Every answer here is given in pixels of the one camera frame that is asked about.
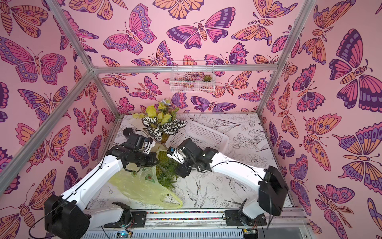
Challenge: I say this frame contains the pineapple with leafy crown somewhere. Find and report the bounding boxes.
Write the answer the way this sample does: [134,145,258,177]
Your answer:
[156,151,179,190]

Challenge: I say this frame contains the yellow-green plastic bag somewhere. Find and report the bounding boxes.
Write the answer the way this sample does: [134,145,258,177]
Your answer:
[108,145,183,209]

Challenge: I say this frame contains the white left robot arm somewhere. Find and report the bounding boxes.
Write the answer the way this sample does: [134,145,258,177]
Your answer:
[44,132,159,239]

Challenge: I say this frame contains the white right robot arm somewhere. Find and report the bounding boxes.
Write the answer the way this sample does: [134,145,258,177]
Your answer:
[167,138,289,225]

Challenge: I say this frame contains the black round jar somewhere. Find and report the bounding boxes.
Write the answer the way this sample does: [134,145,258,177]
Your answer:
[122,127,133,138]

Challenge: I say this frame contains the white perforated plastic basket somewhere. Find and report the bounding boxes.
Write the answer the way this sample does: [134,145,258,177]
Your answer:
[165,120,229,153]

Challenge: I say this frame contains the potted plant with striped leaves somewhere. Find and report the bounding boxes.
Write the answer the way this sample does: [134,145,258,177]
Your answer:
[133,99,188,143]

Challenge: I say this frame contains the small green plant in basket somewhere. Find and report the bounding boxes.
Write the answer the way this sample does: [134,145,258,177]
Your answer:
[203,75,213,81]

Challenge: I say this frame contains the green circuit board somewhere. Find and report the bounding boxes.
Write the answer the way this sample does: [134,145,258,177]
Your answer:
[116,231,133,239]

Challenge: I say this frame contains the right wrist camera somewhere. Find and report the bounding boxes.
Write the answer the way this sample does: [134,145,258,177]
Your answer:
[167,147,176,157]

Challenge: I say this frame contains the white wire wall basket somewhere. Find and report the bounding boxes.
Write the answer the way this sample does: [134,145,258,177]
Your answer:
[168,59,216,94]

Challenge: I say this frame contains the perforated grey cable duct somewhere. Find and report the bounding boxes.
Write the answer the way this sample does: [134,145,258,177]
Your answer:
[83,229,244,239]

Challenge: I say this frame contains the aluminium frame rail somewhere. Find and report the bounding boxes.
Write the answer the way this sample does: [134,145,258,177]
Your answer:
[132,208,307,222]

